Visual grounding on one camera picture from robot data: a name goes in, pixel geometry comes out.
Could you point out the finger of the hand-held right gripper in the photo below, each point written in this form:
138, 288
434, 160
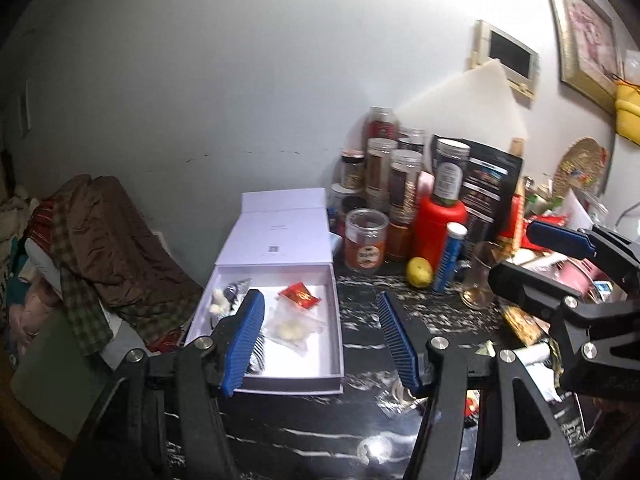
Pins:
560, 237
525, 285

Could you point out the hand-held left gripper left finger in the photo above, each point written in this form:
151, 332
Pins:
245, 340

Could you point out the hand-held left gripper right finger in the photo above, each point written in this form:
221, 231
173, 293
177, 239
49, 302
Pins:
397, 345

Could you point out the black white checkered fabric toy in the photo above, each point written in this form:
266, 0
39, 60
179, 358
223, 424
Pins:
227, 297

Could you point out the clear zip bag white contents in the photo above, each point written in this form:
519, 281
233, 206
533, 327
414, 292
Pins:
292, 330

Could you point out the white cardboard gift box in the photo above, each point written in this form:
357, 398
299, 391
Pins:
310, 360

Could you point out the small red foil packet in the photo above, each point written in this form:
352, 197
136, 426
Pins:
297, 294

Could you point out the green packet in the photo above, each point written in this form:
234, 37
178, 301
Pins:
486, 349

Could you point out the white paper slip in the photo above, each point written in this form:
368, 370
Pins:
577, 212

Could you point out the pink panda paper cup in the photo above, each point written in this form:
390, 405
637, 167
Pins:
575, 272

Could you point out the glass mug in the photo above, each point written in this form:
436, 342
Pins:
477, 280

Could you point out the orange beige paper bag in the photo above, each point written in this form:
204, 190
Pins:
517, 210

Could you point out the light blue flat pouch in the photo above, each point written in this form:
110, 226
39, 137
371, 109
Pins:
545, 382

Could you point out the light blue bag roll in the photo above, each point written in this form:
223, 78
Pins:
532, 357

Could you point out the round woven mat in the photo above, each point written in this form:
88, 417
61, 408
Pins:
580, 165

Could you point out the yellow lemon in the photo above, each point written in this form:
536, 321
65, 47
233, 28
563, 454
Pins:
419, 272

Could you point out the blue tablet tube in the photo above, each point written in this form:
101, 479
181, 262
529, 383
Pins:
449, 257

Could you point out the black stand-up pouch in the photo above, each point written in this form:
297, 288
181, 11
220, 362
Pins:
492, 180

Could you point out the jar with dark red powder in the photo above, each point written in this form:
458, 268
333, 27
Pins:
400, 240

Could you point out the clear jar with orange label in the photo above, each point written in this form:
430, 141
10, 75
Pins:
366, 242

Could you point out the red canister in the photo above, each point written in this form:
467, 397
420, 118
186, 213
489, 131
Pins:
430, 230

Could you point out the dark jar with grey label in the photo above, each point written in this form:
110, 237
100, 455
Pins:
450, 172

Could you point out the yellow plush item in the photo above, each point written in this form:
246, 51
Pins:
627, 115

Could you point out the tall jar with grain contents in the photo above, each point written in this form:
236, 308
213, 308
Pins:
405, 185

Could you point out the brown jacket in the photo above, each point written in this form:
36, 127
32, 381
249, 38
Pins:
115, 250

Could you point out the white foam board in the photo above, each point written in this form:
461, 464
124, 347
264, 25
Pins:
465, 100

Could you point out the tall jar with brown contents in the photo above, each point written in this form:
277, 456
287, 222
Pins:
380, 170

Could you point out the short clear jar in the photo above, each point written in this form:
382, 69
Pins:
412, 137

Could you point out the green plaid cloth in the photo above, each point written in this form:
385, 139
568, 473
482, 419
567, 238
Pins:
75, 285

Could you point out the small jar with dark lid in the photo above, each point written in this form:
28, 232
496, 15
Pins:
352, 170

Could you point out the green cushion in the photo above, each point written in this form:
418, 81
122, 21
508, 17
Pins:
55, 375

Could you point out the clear jar with red contents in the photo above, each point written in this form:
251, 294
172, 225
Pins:
382, 122

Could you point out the red striped cloth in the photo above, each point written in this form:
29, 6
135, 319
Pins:
40, 222

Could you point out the wall intercom panel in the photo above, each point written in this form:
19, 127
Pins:
507, 52

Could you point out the gold picture frame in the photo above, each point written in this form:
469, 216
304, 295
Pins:
585, 25

